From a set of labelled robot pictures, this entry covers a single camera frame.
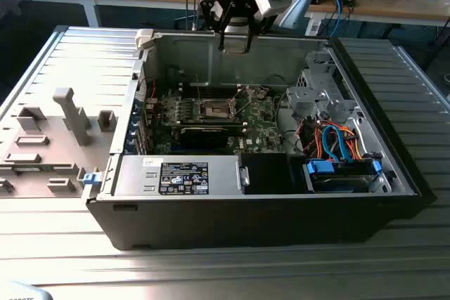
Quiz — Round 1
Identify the silver metal disk bay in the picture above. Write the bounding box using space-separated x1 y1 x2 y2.
286 50 359 122

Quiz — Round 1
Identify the grey power supply unit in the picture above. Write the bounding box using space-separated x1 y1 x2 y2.
112 154 243 197

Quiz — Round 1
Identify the silver CPU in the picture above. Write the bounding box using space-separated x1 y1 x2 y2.
222 43 248 56

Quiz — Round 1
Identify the blue flat wire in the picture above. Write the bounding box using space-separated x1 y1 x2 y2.
321 123 352 164

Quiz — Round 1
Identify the white labelled adapter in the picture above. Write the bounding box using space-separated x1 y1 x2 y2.
304 18 323 37

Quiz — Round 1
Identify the grey parts rack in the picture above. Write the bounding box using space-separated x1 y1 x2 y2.
0 87 119 199

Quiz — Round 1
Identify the metal socket cover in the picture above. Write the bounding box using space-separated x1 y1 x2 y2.
226 85 249 120

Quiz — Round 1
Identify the black plastic air shroud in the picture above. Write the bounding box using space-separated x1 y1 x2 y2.
242 152 295 195

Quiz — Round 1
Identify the pale grey device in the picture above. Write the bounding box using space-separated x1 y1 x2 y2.
0 280 54 300

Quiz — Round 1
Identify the green motherboard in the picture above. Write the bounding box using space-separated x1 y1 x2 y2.
153 85 295 156

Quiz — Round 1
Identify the black PC case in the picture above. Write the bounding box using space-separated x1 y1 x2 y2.
86 27 439 252

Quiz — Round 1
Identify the blue plastic latch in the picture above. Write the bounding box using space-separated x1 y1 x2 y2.
83 172 101 187

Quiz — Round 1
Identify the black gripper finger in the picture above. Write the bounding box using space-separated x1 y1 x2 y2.
245 1 272 53
200 0 226 51

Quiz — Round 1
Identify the CPU socket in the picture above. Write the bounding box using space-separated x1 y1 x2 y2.
198 97 240 122

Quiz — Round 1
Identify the beige plastic latch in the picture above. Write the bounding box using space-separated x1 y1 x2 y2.
135 29 155 50

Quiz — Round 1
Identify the hard disk in blue carrier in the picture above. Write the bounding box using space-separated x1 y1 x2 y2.
302 158 383 194

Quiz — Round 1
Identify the blue hanging cable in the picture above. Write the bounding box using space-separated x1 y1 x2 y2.
330 0 352 38

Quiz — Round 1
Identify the black graphics card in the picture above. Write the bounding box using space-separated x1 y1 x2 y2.
179 124 229 150

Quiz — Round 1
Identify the orange wire bundle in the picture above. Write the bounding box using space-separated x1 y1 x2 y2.
312 120 365 162

